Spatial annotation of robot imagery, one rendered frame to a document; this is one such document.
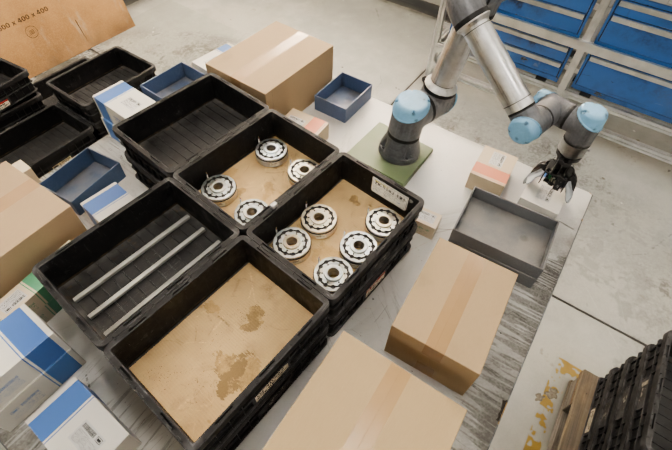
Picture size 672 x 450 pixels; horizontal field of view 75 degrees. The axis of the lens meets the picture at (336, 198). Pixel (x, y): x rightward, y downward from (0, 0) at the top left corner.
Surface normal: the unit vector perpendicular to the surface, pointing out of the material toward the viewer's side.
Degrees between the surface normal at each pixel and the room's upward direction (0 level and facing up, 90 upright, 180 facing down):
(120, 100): 0
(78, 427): 0
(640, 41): 90
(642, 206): 0
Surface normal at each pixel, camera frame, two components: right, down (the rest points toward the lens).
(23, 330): 0.03, -0.64
